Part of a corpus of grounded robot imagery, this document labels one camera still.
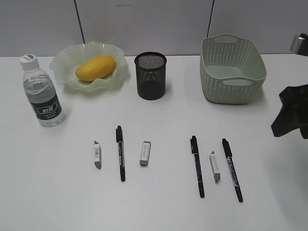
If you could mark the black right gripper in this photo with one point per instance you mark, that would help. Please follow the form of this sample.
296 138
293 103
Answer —
294 112

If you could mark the black marker pen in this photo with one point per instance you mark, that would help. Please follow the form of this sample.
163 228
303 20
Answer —
228 154
120 143
195 152

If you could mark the yellow mango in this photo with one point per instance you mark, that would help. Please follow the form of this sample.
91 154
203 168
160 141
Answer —
97 67

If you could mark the clear water bottle green label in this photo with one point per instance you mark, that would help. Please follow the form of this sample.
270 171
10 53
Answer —
40 92

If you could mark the light green plastic basket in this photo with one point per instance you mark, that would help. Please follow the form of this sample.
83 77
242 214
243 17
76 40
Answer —
232 70

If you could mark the grey white eraser right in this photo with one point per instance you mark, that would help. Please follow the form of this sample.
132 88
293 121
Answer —
214 167

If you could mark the grey white eraser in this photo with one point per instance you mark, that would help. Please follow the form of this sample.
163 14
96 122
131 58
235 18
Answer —
145 153
214 167
97 155

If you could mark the black mesh pen holder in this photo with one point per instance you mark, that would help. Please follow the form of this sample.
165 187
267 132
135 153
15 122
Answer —
151 75

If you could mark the grey white eraser middle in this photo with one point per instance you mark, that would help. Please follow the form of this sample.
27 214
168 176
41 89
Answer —
145 153

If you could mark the grey white eraser left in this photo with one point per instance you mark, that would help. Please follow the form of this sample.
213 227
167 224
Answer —
97 155

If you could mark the translucent green wavy plate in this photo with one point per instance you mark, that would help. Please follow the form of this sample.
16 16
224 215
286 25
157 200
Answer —
65 63

